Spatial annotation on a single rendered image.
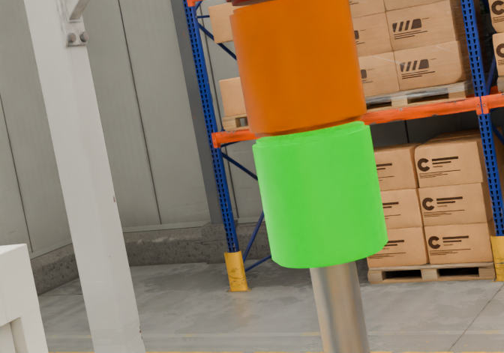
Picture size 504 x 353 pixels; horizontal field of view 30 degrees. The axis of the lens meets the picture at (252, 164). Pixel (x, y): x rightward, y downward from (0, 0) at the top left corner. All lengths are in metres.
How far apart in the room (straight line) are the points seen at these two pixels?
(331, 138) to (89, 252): 2.63
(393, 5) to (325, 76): 8.02
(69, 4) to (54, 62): 0.18
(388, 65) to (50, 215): 5.01
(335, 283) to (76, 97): 2.55
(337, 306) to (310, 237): 0.04
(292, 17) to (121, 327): 2.67
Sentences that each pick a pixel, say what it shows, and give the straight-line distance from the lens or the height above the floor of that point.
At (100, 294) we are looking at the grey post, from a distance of 3.01.
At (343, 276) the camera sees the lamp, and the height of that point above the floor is 2.15.
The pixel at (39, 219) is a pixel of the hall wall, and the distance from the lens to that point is 11.53.
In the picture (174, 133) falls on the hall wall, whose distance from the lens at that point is 11.20.
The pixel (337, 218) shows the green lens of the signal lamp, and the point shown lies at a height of 2.18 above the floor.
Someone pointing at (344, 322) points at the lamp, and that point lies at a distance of 0.40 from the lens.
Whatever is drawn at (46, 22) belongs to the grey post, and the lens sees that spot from 2.95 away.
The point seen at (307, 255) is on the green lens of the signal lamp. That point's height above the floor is 2.17.
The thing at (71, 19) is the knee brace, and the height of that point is 2.46.
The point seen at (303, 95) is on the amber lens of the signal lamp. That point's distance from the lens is 0.37.
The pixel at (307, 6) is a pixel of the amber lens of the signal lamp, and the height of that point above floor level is 2.26.
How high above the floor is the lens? 2.25
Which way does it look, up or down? 6 degrees down
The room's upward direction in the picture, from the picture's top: 10 degrees counter-clockwise
